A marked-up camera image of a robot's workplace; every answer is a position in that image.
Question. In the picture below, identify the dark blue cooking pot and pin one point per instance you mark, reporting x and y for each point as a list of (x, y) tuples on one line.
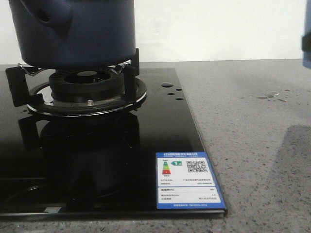
[(66, 34)]

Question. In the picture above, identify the light blue ribbed cup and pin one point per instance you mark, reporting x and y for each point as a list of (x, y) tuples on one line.
[(306, 38)]

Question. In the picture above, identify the black metal pot support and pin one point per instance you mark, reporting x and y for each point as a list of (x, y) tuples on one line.
[(39, 100)]

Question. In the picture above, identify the black glass gas stove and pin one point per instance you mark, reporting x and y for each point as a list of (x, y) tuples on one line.
[(94, 166)]

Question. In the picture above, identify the blue white energy label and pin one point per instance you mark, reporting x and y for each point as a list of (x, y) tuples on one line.
[(185, 180)]

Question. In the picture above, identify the black gas burner head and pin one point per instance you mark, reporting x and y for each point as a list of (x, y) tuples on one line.
[(82, 85)]

